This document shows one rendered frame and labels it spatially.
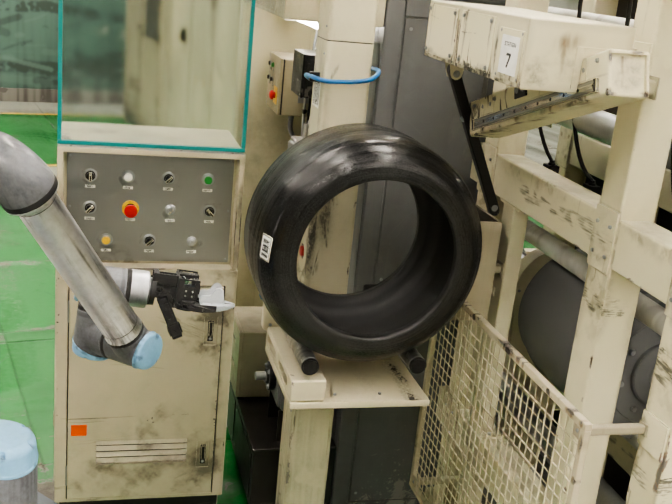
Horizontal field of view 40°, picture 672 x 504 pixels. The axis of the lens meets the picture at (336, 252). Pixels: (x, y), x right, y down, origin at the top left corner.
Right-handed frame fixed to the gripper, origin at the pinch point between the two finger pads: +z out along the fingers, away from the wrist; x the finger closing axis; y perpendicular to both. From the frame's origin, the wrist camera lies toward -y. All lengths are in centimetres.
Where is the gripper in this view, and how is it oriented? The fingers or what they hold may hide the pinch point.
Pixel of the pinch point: (228, 307)
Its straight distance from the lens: 231.8
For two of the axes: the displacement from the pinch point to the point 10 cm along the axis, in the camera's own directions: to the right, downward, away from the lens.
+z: 9.5, 1.3, 2.9
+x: -2.4, -3.1, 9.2
